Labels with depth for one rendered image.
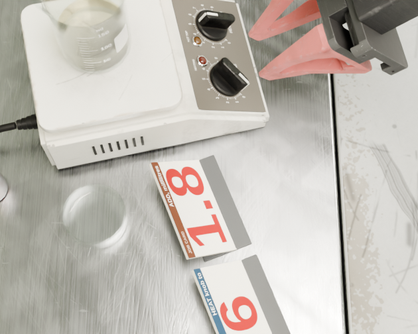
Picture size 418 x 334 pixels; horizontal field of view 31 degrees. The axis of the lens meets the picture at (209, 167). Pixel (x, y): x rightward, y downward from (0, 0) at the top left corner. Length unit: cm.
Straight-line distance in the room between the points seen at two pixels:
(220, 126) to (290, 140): 8
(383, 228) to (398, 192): 4
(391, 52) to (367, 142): 19
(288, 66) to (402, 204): 20
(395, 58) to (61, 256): 33
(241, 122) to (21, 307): 25
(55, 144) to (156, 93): 9
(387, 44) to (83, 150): 27
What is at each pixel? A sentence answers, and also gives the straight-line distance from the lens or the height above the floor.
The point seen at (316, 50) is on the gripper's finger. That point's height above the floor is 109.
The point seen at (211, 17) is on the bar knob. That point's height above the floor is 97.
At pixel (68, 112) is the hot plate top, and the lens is 62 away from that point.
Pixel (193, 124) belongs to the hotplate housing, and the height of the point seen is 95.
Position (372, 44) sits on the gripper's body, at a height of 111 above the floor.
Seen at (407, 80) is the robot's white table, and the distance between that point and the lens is 75.
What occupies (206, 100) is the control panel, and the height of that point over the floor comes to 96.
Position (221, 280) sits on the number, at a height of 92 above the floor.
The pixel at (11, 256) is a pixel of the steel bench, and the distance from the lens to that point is 68.
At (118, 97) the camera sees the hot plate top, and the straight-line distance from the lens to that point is 62.
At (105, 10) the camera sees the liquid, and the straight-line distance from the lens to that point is 63.
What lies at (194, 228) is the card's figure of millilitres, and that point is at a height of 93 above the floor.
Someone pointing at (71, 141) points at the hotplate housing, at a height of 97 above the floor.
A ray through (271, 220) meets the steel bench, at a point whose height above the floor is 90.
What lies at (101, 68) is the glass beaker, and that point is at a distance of 62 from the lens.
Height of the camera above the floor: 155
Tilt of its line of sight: 70 degrees down
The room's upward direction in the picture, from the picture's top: 3 degrees clockwise
